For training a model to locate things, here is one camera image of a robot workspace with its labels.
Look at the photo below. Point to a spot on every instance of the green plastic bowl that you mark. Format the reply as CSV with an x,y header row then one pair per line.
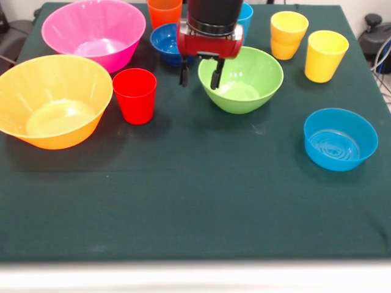
x,y
244,100

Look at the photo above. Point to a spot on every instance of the amber yellow plastic cup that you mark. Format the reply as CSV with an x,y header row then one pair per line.
x,y
285,50

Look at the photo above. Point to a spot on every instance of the light blue plastic cup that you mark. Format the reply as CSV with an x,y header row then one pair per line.
x,y
247,18

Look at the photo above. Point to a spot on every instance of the dark blue plastic bowl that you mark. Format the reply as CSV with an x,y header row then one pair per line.
x,y
162,42

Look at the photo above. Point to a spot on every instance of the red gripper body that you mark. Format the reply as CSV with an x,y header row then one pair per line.
x,y
207,45

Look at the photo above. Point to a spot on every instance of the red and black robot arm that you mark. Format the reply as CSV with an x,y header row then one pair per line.
x,y
214,12

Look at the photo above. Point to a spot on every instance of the large pink plastic bowl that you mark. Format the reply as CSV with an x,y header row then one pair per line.
x,y
91,27

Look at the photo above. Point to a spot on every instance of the large yellow-orange plastic bowl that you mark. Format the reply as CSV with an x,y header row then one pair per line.
x,y
46,91

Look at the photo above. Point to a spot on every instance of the dark green table cloth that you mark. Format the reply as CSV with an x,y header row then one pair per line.
x,y
195,198

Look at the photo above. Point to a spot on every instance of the orange plastic cup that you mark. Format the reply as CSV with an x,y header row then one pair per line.
x,y
165,13

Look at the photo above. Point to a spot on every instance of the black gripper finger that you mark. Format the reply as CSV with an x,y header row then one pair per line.
x,y
184,76
217,77

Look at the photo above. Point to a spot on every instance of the light blue plastic bowl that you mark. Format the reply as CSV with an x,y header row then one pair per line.
x,y
339,158

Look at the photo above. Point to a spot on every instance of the red plastic cup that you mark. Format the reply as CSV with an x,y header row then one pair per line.
x,y
134,103

